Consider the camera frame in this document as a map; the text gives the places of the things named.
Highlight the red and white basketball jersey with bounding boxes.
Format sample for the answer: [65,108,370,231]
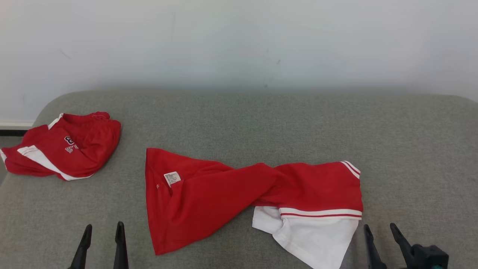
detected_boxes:
[145,148,364,269]

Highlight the red and white basketball shorts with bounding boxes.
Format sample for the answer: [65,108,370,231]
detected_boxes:
[0,111,122,181]

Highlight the black and white skirting strip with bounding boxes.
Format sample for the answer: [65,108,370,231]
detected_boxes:
[0,121,35,137]

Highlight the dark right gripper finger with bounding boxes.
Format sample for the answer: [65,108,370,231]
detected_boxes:
[363,224,389,269]
[389,223,417,269]

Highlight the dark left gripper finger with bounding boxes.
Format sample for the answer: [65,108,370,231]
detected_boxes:
[69,224,93,269]
[113,221,129,269]

